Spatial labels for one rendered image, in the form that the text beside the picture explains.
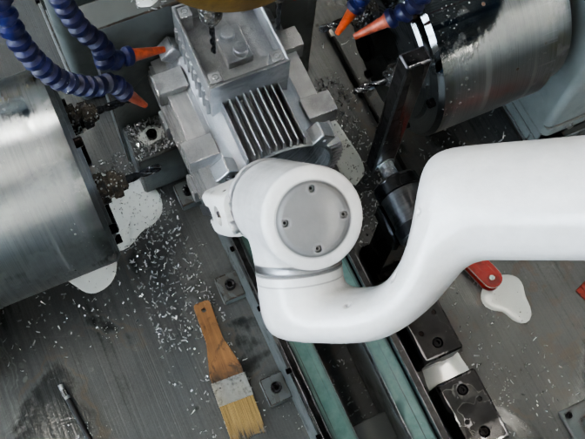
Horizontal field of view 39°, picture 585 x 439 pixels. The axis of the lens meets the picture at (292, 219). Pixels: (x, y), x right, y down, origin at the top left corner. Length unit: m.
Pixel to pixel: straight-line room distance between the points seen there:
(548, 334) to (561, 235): 0.68
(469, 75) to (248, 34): 0.27
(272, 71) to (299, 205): 0.35
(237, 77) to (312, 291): 0.34
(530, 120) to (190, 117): 0.55
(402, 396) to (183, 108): 0.45
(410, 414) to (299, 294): 0.42
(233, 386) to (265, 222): 0.56
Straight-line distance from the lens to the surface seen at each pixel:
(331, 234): 0.65
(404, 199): 1.02
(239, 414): 1.17
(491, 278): 1.25
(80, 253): 0.96
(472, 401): 1.15
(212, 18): 0.85
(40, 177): 0.91
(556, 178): 0.59
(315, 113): 1.01
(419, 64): 0.86
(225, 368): 1.18
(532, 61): 1.09
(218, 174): 0.97
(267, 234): 0.64
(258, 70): 0.96
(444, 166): 0.62
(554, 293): 1.29
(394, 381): 1.08
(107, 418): 1.19
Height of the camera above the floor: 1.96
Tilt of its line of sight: 68 degrees down
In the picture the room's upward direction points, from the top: 8 degrees clockwise
